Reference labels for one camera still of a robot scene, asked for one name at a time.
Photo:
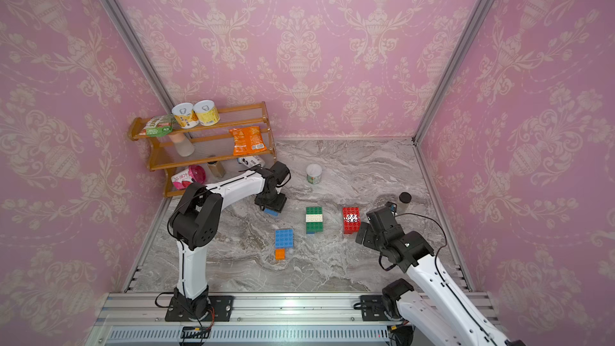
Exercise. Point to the white blueberry yogurt bottle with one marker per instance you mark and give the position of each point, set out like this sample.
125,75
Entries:
251,161

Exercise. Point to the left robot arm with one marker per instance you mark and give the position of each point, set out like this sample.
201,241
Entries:
195,222

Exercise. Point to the brown spice jar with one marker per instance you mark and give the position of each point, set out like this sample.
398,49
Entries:
216,169

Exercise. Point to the translucent plastic cup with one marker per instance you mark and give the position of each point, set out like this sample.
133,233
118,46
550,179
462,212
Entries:
182,144

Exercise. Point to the wooden three-tier shelf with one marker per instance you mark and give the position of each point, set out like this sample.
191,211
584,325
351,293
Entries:
212,143

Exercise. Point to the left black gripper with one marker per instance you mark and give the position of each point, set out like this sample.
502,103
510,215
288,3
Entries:
279,206

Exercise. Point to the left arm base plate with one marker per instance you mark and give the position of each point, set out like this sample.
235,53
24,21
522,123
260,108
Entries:
217,308

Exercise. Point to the red lego brick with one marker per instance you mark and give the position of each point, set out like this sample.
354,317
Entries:
351,221
351,227
351,213

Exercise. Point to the orange-label white can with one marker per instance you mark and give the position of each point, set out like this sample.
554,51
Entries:
185,115

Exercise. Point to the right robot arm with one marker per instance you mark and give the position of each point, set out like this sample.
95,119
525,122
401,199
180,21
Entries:
428,299

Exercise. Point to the yellow-label white can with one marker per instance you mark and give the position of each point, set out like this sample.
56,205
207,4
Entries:
207,112

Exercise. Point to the black-lid grey jar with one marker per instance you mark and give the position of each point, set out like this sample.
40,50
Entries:
403,203

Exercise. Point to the green lego brick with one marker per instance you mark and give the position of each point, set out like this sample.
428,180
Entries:
312,211
314,227

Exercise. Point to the orange lego brick front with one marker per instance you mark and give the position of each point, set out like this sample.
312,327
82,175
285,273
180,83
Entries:
280,254

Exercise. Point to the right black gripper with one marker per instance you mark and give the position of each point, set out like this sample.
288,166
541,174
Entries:
360,235

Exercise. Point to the orange chips bag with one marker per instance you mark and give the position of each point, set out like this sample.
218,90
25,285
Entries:
247,141

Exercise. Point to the aluminium mounting rail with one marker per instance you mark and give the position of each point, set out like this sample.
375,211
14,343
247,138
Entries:
259,318

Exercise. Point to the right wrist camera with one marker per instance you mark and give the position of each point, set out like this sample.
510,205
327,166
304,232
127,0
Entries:
392,207

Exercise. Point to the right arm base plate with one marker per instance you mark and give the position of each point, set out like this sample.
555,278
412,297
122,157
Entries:
377,308

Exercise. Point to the small green white-lid cup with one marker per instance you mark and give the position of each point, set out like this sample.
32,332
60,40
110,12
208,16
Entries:
314,173

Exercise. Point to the light blue small lego brick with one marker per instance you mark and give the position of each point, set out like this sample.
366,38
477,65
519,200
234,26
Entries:
284,239

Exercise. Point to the pink strawberry drink cup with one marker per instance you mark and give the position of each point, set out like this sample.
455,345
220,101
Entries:
188,176

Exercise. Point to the green snack packet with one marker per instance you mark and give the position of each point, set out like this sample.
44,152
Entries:
158,127

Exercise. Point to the red lego brick front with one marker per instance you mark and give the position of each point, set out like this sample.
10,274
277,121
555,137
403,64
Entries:
351,227

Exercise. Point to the light blue large lego brick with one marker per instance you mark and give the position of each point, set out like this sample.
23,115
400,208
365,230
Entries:
271,212

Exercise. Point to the white lego brick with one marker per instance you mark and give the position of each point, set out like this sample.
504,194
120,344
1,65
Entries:
314,218

